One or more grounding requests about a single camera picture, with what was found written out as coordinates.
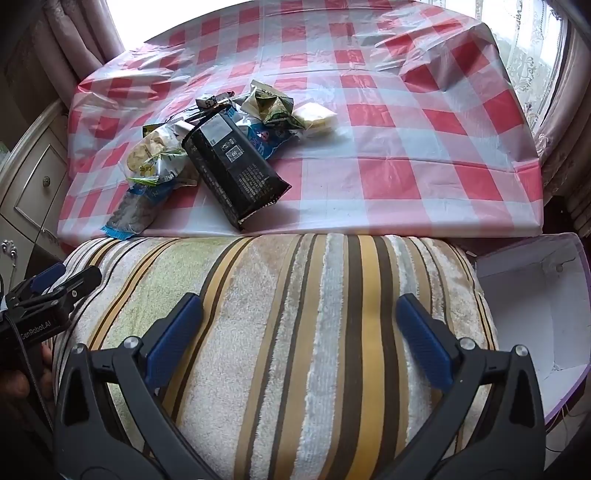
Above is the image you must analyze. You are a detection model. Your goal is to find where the red white checkered tablecloth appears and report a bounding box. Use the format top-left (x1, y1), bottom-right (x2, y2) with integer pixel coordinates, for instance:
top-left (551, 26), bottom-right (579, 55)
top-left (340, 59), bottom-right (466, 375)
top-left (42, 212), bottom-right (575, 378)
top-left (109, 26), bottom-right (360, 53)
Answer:
top-left (58, 0), bottom-right (546, 241)

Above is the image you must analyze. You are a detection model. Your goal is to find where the mauve embroidered drape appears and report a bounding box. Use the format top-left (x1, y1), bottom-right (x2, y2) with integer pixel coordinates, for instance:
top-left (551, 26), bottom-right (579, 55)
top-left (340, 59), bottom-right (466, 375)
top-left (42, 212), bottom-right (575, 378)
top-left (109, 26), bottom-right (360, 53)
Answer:
top-left (531, 18), bottom-right (591, 199)

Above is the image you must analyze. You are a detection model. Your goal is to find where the pale yellow snack packet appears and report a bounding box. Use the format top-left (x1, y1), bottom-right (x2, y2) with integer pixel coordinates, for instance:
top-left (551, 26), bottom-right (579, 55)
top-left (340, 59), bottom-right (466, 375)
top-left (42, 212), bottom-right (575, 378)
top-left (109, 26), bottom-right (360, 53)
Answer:
top-left (291, 102), bottom-right (337, 137)

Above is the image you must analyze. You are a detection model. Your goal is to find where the large black snack packet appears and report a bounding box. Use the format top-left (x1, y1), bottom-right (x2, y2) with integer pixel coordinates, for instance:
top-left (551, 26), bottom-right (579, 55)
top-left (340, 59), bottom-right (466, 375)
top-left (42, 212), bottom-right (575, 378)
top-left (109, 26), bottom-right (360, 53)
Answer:
top-left (181, 110), bottom-right (293, 232)

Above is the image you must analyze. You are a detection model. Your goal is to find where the cream drawer cabinet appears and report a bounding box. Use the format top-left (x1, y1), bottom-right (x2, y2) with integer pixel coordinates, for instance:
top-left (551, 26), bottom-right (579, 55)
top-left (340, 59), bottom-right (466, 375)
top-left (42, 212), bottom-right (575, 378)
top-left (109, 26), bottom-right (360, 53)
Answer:
top-left (0, 99), bottom-right (79, 282)

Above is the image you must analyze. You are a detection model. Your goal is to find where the blue white snack packet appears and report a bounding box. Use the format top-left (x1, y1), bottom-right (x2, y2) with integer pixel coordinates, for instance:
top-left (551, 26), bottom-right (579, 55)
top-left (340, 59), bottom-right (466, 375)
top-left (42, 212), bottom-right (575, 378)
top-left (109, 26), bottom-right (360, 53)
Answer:
top-left (102, 178), bottom-right (181, 241)
top-left (230, 108), bottom-right (302, 161)

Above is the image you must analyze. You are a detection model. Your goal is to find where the green pea snack packet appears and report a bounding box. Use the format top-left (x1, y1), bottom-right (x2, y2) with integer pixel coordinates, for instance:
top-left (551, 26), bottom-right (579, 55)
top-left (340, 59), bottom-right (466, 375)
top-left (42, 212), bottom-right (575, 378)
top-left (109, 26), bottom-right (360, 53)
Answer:
top-left (239, 79), bottom-right (296, 127)

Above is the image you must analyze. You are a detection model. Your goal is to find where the clear round cracker packet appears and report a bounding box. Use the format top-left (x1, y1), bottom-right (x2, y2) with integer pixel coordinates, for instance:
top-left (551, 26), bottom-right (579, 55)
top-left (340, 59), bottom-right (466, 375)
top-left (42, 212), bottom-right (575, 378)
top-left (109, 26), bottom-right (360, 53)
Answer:
top-left (126, 124), bottom-right (185, 172)

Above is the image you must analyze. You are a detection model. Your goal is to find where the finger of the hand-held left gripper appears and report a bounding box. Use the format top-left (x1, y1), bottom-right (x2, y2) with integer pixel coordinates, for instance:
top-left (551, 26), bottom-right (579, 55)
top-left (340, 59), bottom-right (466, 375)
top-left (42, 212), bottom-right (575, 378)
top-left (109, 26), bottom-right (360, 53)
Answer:
top-left (9, 265), bottom-right (103, 319)
top-left (7, 262), bottom-right (66, 301)

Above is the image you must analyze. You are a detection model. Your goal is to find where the pink curtain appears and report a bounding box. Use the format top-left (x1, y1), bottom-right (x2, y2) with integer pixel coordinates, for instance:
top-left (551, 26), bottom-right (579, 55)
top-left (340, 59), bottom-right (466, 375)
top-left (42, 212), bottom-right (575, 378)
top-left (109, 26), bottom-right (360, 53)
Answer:
top-left (44, 0), bottom-right (127, 63)

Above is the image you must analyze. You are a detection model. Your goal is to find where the white cardboard box purple rim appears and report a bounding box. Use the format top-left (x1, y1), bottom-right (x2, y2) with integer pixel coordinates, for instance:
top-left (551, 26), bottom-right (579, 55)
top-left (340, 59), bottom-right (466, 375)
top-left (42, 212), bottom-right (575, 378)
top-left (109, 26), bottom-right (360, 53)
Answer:
top-left (473, 232), bottom-right (591, 425)

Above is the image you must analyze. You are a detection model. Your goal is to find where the white lace curtain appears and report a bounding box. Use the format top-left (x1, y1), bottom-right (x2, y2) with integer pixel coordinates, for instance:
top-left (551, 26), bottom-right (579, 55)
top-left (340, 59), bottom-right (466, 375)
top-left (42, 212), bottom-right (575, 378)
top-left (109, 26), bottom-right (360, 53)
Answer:
top-left (485, 0), bottom-right (571, 134)

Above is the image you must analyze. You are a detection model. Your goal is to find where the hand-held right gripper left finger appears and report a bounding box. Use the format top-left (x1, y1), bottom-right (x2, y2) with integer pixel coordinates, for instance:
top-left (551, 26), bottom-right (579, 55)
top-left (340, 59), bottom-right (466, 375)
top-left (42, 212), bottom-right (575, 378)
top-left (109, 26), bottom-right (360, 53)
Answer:
top-left (53, 293), bottom-right (218, 480)

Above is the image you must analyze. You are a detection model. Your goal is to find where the person's left hand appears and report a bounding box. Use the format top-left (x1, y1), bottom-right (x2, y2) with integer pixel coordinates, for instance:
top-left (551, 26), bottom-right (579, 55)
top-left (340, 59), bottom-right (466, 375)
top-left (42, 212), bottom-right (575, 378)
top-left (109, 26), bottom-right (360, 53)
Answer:
top-left (0, 344), bottom-right (54, 404)

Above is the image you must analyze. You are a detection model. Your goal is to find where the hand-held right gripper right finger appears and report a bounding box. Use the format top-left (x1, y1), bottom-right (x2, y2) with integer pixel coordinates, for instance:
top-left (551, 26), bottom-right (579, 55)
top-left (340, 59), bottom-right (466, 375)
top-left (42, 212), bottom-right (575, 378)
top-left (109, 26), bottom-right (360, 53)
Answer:
top-left (394, 293), bottom-right (548, 480)

